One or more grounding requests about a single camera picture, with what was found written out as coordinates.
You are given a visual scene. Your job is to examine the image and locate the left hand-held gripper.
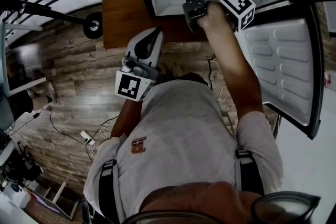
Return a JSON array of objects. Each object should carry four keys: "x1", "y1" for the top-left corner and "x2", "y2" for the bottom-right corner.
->
[{"x1": 114, "y1": 27, "x2": 164, "y2": 102}]

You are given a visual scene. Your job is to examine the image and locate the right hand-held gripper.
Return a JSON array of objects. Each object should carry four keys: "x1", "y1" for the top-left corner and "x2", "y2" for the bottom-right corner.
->
[{"x1": 182, "y1": 0, "x2": 257, "y2": 34}]

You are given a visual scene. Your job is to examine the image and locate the mini fridge with door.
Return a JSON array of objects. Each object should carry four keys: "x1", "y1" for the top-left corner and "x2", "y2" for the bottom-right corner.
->
[{"x1": 125, "y1": 0, "x2": 324, "y2": 141}]

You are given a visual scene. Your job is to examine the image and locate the person's right forearm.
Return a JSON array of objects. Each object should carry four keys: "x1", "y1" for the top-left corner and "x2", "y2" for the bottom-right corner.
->
[{"x1": 203, "y1": 30, "x2": 265, "y2": 124}]

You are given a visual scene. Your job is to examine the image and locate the person's left forearm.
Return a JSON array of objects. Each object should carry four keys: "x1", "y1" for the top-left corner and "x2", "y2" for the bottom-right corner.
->
[{"x1": 109, "y1": 98, "x2": 144, "y2": 140}]

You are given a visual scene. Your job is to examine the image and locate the person's right hand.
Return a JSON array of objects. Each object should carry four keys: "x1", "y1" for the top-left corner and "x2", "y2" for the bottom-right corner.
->
[{"x1": 196, "y1": 3, "x2": 236, "y2": 35}]

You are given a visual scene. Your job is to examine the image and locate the brown wooden table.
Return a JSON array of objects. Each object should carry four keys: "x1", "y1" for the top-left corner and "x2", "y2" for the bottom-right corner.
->
[{"x1": 101, "y1": 0, "x2": 211, "y2": 50}]

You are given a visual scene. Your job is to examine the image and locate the person's white t-shirt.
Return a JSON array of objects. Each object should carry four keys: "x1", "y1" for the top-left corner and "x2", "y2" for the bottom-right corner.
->
[{"x1": 83, "y1": 78, "x2": 285, "y2": 224}]

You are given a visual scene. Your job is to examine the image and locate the white power strip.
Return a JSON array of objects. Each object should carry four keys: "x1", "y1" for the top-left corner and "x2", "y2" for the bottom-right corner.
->
[{"x1": 80, "y1": 130, "x2": 97, "y2": 146}]

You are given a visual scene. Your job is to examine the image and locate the white shelf board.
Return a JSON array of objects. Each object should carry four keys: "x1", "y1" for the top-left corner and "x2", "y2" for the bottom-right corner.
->
[{"x1": 7, "y1": 75, "x2": 48, "y2": 97}]

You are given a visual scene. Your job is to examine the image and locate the grey blue panel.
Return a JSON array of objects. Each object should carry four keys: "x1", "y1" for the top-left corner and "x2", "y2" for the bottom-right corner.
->
[{"x1": 0, "y1": 22, "x2": 12, "y2": 100}]

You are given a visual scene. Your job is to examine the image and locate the person's face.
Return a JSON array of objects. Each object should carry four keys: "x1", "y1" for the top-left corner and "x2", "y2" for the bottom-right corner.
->
[{"x1": 139, "y1": 180, "x2": 253, "y2": 224}]

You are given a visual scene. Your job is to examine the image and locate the white bag with red print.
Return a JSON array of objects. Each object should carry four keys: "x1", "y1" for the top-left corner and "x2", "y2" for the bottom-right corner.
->
[{"x1": 323, "y1": 70, "x2": 334, "y2": 90}]

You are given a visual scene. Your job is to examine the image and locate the black bag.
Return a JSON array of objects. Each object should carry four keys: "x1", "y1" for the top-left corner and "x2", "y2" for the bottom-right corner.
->
[{"x1": 0, "y1": 141, "x2": 45, "y2": 185}]

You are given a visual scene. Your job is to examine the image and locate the white counter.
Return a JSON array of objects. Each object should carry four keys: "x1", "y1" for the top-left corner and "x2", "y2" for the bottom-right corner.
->
[{"x1": 275, "y1": 104, "x2": 336, "y2": 224}]

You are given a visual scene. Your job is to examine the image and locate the person's black glasses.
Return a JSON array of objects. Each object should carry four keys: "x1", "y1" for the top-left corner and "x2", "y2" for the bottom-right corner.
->
[{"x1": 122, "y1": 190, "x2": 322, "y2": 224}]

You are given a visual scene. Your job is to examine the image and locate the black cable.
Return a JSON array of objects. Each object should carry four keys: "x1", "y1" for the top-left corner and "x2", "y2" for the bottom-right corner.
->
[
  {"x1": 48, "y1": 104, "x2": 88, "y2": 144},
  {"x1": 206, "y1": 53, "x2": 219, "y2": 90},
  {"x1": 84, "y1": 143, "x2": 96, "y2": 164}
]

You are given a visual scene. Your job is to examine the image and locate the white cable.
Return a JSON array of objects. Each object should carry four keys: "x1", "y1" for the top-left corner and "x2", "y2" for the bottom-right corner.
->
[
  {"x1": 217, "y1": 84, "x2": 235, "y2": 137},
  {"x1": 91, "y1": 125, "x2": 114, "y2": 155}
]

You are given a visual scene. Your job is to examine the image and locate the black grey harness strap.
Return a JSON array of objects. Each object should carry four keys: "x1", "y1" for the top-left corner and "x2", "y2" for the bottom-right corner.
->
[
  {"x1": 98, "y1": 159, "x2": 119, "y2": 224},
  {"x1": 234, "y1": 148, "x2": 265, "y2": 196}
]

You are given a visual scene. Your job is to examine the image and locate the white stool frame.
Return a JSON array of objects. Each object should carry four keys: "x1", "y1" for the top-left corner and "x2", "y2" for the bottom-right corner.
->
[{"x1": 44, "y1": 180, "x2": 80, "y2": 219}]

